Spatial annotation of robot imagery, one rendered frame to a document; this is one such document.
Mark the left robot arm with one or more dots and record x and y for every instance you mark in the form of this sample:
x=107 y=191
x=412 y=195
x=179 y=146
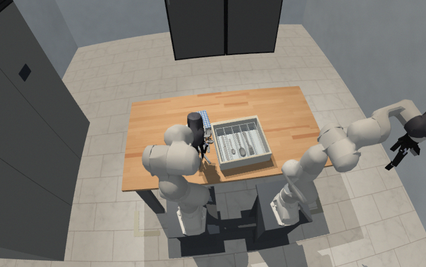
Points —
x=178 y=157

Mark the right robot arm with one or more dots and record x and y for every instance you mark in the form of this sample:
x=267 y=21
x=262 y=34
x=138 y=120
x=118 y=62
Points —
x=342 y=149

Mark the blue and white checkered towel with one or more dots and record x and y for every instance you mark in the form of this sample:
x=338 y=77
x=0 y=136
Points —
x=205 y=119

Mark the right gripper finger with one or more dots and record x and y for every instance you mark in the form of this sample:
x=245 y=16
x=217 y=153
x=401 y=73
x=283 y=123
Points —
x=397 y=144
x=400 y=155

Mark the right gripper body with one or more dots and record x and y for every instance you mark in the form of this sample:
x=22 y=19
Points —
x=408 y=142

